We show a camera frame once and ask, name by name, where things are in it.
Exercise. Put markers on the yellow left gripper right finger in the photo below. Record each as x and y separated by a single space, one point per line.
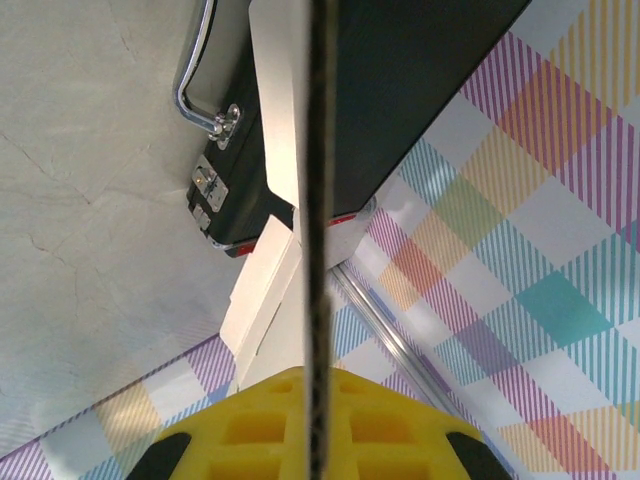
400 440

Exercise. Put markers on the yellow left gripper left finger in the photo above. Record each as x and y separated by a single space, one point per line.
250 435

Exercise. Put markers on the yellow and white paper box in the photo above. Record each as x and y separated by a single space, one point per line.
280 100

